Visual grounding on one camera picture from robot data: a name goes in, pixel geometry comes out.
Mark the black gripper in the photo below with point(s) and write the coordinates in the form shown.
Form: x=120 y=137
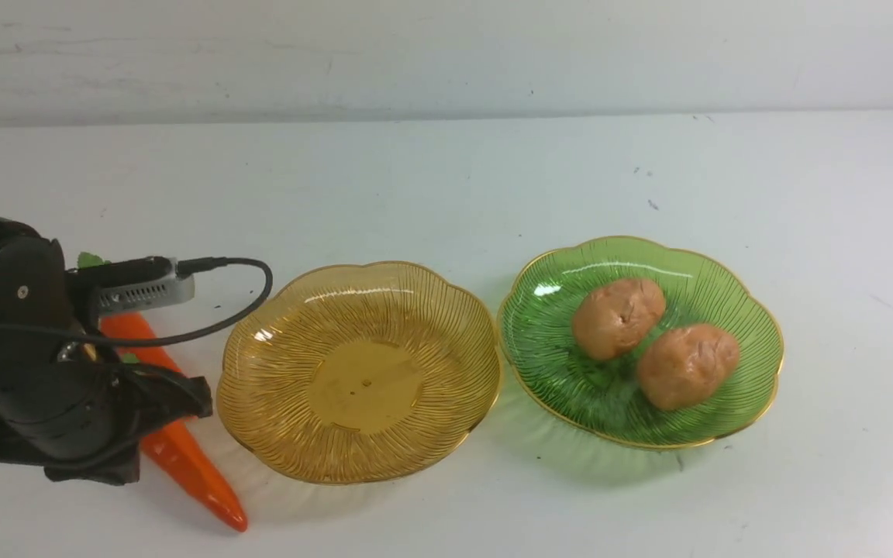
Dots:
x=70 y=407

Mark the orange toy carrot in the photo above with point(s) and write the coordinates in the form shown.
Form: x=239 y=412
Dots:
x=175 y=451
x=130 y=326

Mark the brown toy potato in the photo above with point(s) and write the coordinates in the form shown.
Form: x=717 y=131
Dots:
x=614 y=318
x=685 y=366

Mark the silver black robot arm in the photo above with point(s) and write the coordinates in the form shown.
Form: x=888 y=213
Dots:
x=72 y=408

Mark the amber ribbed plastic plate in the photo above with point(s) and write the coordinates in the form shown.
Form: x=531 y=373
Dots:
x=357 y=374

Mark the green ribbed plastic plate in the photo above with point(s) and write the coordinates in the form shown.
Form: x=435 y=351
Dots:
x=603 y=397

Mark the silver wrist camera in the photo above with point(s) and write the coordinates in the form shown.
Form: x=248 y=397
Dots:
x=144 y=287

